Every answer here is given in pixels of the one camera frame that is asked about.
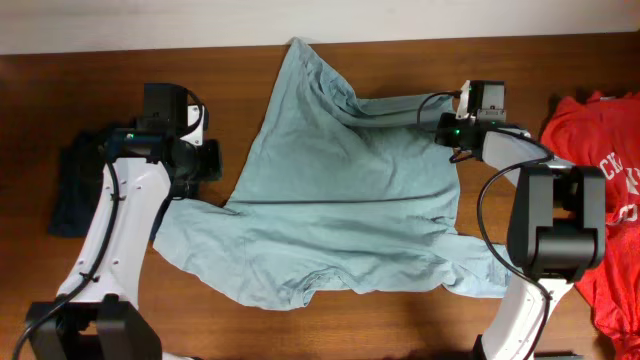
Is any light blue grey t-shirt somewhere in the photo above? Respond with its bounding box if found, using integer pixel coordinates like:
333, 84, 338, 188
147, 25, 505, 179
153, 39, 510, 311

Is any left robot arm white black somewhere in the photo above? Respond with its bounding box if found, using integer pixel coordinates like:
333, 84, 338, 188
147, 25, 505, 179
12, 83, 222, 359

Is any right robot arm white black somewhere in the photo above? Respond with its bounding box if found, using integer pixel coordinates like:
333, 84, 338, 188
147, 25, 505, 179
436, 80, 606, 359

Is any folded dark navy garment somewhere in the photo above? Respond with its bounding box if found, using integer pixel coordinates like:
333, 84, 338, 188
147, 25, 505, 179
47, 124, 201, 241

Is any red t-shirt white print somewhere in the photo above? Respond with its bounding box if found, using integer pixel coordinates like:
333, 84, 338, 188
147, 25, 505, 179
541, 92, 639, 360

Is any right black cable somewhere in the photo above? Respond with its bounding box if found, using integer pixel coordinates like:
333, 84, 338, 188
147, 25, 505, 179
415, 89, 556, 360

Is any black cable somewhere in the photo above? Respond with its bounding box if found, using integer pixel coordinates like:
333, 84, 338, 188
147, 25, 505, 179
12, 89, 206, 360
415, 89, 556, 360

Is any left black cable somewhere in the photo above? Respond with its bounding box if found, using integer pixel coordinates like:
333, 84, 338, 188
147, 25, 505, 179
12, 89, 206, 360

